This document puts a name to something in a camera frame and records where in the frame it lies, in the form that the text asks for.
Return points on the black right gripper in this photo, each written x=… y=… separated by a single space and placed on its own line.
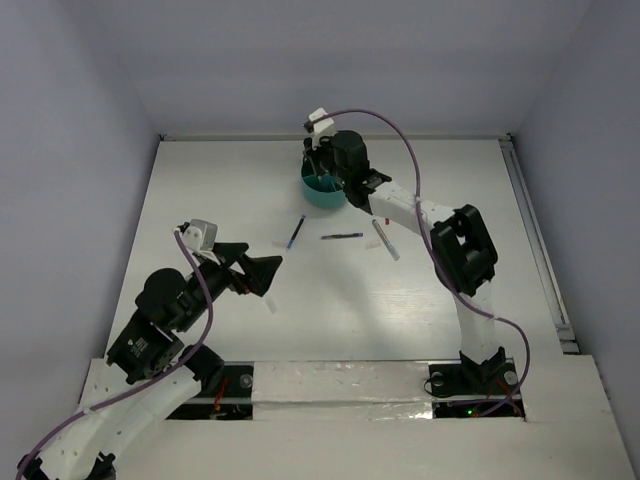
x=313 y=153

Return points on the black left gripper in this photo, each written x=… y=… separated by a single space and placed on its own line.
x=259 y=271

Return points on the clear plastic cap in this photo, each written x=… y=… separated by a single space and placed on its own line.
x=271 y=305

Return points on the purple dark gel pen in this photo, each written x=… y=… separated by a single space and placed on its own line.
x=341 y=236

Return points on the white marker pen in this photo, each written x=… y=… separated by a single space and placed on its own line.
x=385 y=240

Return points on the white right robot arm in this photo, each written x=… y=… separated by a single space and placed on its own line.
x=464 y=253

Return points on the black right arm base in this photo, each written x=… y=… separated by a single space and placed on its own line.
x=464 y=389

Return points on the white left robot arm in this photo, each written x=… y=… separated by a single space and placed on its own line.
x=148 y=371

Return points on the teal round desk organizer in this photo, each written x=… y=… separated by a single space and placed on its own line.
x=321 y=191

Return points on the blue gel pen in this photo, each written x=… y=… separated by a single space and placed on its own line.
x=295 y=233

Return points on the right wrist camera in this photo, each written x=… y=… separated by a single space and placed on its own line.
x=319 y=125

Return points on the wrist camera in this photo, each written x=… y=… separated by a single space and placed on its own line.
x=198 y=237
x=319 y=125

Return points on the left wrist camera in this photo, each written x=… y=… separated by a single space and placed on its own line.
x=198 y=237

